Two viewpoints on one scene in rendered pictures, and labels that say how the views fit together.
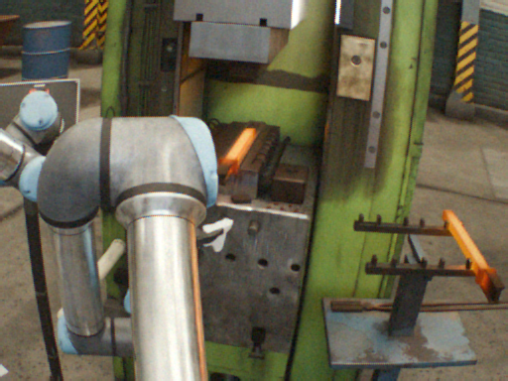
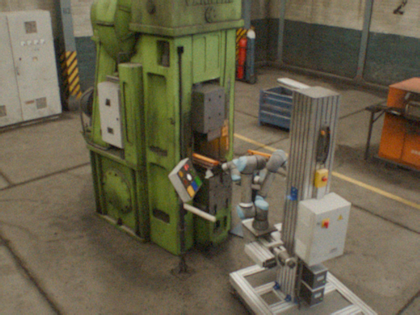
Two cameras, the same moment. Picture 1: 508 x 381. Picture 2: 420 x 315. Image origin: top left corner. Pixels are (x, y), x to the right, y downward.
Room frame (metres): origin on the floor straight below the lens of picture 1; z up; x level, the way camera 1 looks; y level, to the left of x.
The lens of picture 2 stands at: (-0.76, 3.52, 2.86)
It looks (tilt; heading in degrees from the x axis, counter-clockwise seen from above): 24 degrees down; 303
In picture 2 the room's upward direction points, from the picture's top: 1 degrees clockwise
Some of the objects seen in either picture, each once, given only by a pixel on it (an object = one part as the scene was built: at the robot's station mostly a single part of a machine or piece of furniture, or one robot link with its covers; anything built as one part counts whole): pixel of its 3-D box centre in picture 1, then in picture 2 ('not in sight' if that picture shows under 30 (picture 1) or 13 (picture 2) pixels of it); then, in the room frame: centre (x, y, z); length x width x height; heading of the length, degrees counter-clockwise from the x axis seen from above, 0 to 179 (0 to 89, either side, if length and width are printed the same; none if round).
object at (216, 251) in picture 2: not in sight; (216, 246); (1.37, 0.10, 0.01); 0.58 x 0.39 x 0.01; 82
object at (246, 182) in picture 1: (235, 152); (199, 161); (1.62, 0.06, 0.96); 0.42 x 0.20 x 0.09; 172
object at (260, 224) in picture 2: not in sight; (260, 220); (0.61, 0.61, 0.87); 0.15 x 0.15 x 0.10
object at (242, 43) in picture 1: (245, 33); (198, 128); (1.62, 0.06, 1.32); 0.42 x 0.20 x 0.10; 172
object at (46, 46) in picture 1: (45, 62); not in sight; (5.72, 2.39, 0.44); 0.59 x 0.59 x 0.88
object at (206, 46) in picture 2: not in sight; (190, 53); (1.76, 0.00, 2.06); 0.44 x 0.41 x 0.47; 172
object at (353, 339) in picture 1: (399, 331); (255, 180); (1.18, -0.41, 0.67); 0.40 x 0.30 x 0.02; 91
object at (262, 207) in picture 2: not in sight; (260, 209); (0.61, 0.62, 0.98); 0.13 x 0.12 x 0.14; 46
